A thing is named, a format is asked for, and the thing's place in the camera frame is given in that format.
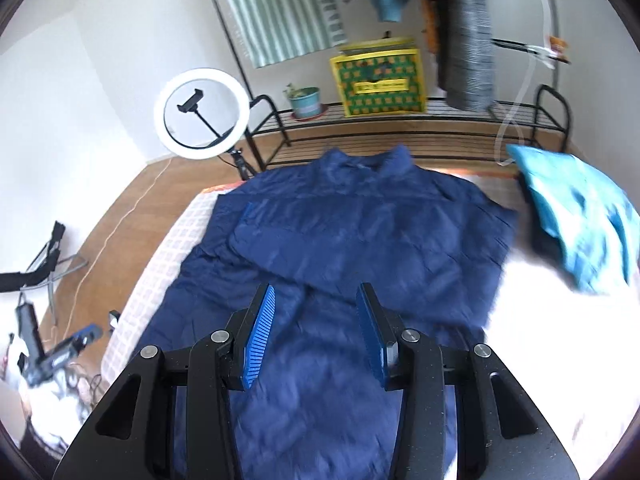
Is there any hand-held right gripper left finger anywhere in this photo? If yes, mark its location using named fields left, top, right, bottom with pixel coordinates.
left=52, top=284, right=277, bottom=480

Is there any yellow and green bag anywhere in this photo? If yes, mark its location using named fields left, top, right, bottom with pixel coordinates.
left=329, top=35, right=428, bottom=118

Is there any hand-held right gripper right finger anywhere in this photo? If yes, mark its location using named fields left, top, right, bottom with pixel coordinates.
left=355, top=282, right=581, bottom=480

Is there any white cloth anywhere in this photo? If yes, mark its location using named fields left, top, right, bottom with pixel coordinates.
left=0, top=335, right=96, bottom=453

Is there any grey plaid coat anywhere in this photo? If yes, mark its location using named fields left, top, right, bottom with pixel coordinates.
left=435, top=0, right=496, bottom=111

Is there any white ring light on tripod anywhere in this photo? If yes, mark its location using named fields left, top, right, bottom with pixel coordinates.
left=153, top=67, right=258, bottom=183

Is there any black metal clothes rack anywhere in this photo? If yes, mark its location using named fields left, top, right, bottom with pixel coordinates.
left=197, top=0, right=573, bottom=173

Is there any white floor cable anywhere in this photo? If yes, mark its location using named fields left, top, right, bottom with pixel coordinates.
left=65, top=157, right=173, bottom=341

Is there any potted plant in teal pot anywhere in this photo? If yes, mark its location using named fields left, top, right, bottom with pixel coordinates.
left=282, top=84, right=323, bottom=121

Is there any orange patterned scarf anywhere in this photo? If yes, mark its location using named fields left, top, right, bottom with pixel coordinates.
left=420, top=0, right=441, bottom=56

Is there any pink checked mat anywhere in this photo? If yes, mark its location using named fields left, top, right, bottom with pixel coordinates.
left=100, top=155, right=640, bottom=480

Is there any teal garment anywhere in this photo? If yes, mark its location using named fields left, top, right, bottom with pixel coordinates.
left=507, top=144, right=640, bottom=295

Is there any stack of dark clothes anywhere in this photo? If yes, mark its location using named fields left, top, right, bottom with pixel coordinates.
left=127, top=145, right=518, bottom=480

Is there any black folding stand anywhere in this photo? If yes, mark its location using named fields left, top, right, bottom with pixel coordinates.
left=0, top=220, right=67, bottom=293

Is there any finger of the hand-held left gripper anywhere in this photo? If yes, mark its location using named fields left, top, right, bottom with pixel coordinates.
left=50, top=324, right=104, bottom=367

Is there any green striped hanging cloth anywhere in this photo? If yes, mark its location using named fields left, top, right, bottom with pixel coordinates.
left=212, top=0, right=348, bottom=68

